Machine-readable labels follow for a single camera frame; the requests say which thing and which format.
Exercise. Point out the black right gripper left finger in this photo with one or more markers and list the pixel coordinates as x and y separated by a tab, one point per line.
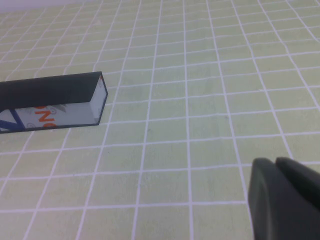
275	207

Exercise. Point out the black glasses case printed side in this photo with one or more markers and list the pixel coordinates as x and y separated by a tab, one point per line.
50	90

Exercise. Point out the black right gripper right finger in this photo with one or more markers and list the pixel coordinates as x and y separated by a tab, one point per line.
302	177

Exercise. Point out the green white-grid tablecloth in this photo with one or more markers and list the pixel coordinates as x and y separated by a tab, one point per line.
190	75

